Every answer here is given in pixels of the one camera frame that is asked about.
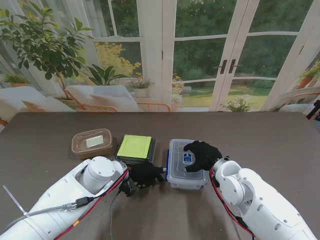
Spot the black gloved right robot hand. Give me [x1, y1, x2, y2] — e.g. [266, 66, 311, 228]
[182, 140, 224, 173]

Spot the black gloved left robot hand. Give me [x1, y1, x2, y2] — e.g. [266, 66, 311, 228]
[129, 161, 168, 190]

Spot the black plastic tray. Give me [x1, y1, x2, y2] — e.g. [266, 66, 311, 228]
[115, 136, 158, 166]

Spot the clear lid with blue mark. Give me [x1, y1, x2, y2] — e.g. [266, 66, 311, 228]
[166, 138, 208, 183]

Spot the clear container with blue clips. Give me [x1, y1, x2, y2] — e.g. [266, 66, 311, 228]
[166, 148, 208, 191]

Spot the brown kraft paper container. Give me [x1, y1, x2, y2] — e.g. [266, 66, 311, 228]
[71, 128, 113, 160]

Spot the black tripod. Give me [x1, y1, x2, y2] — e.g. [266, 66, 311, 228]
[306, 99, 320, 121]

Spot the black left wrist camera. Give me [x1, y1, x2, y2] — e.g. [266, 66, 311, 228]
[118, 178, 138, 198]

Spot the red left arm cable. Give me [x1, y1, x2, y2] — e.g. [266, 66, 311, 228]
[53, 167, 131, 240]

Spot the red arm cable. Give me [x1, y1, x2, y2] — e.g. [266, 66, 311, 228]
[53, 167, 131, 240]
[209, 166, 256, 237]

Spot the thin grey cable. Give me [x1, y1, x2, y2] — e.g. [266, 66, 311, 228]
[109, 191, 121, 240]

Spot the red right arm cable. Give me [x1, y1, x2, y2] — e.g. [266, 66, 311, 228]
[209, 166, 256, 237]

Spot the grey left arm cable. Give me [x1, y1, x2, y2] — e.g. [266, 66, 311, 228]
[2, 196, 95, 231]

